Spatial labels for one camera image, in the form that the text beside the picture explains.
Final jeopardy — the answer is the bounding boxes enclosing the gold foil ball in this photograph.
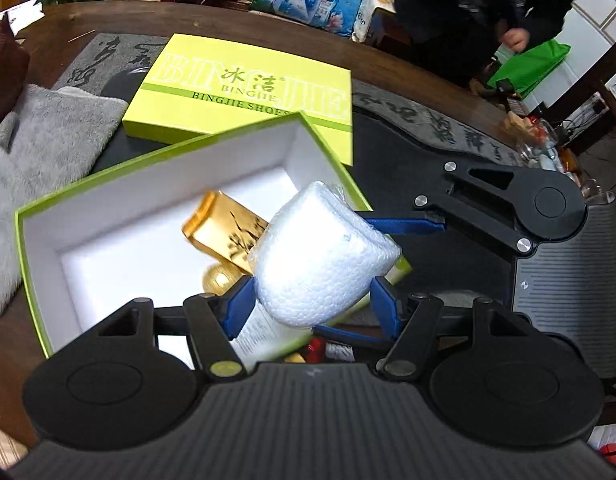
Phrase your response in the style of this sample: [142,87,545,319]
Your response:
[203,262,245,296]

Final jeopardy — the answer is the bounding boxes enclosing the white desiccant packet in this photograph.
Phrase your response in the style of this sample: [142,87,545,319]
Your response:
[231,302,312,373]

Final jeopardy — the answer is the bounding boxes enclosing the gold tea pouch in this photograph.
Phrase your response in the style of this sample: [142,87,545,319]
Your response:
[182,191,268,274]

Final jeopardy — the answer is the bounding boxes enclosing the red Hershey's chocolate bar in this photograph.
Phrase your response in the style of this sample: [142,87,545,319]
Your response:
[303,337,355,364]

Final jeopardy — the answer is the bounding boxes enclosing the green open shoe box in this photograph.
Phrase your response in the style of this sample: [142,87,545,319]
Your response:
[14,112,413,361]

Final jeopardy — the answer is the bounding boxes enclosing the grey calligraphy desk mat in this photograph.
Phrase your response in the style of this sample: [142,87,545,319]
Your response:
[56,34,522,166]

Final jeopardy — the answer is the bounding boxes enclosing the green shopping bag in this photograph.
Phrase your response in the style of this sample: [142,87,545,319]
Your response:
[487,39,572,98]

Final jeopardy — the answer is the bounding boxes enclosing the yellow shoe box lid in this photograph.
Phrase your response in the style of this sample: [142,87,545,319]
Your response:
[122,34,353,166]

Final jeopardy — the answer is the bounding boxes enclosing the grey towel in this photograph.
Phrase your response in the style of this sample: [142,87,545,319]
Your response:
[0,84,128,316]

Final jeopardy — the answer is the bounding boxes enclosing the person in black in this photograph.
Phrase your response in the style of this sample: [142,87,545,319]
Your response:
[395,0,575,87]

